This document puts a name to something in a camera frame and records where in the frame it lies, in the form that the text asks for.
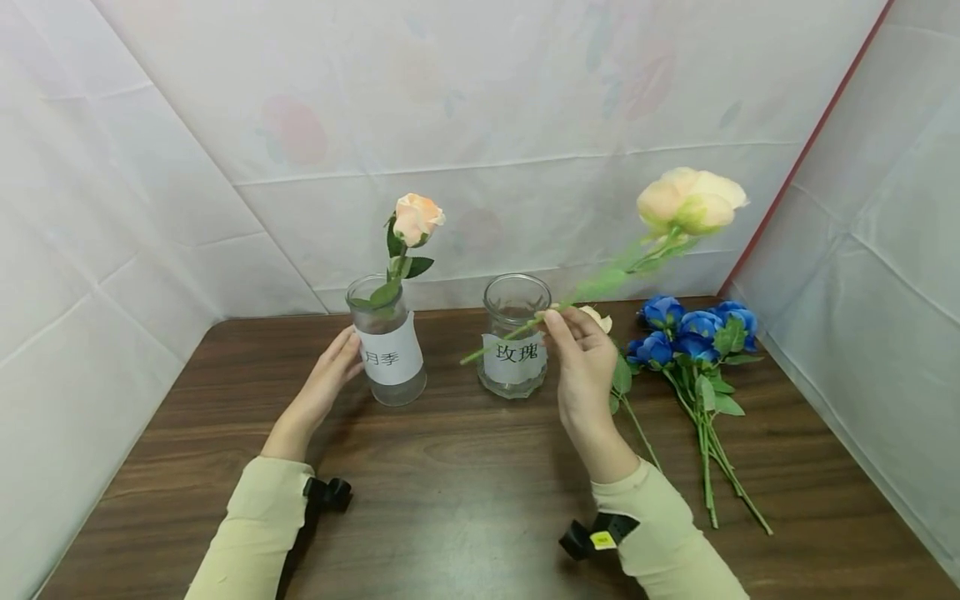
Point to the person's right forearm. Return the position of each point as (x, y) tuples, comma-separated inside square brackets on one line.
[(660, 533)]

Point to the person's right index finger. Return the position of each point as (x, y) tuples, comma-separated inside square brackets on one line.
[(581, 317)]

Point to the black wrist band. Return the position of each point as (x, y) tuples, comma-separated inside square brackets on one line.
[(330, 493), (600, 533)]

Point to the person's left hand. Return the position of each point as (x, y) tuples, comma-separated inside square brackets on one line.
[(319, 392)]

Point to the clear glass jar white label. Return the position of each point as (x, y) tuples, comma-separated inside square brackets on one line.
[(514, 362)]

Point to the person's left index finger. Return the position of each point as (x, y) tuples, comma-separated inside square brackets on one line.
[(343, 342)]

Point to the blue artificial rose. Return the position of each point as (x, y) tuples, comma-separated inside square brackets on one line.
[(699, 322), (739, 318), (662, 312), (694, 348), (651, 350)]

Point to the small cream artificial rose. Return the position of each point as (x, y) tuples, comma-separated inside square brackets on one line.
[(600, 318)]

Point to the person's left forearm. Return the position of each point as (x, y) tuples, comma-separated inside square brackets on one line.
[(259, 525)]

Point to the person's right hand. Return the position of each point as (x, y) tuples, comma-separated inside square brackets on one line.
[(585, 383)]

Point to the large cream artificial rose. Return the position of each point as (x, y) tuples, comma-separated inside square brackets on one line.
[(686, 202)]

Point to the peach artificial rose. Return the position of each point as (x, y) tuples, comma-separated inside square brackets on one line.
[(416, 218)]

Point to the person's right thumb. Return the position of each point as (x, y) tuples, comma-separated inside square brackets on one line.
[(556, 337)]

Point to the person's left thumb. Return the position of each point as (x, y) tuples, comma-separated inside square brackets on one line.
[(352, 369)]

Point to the frosted glass jar white label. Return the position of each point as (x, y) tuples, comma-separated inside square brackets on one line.
[(390, 358)]

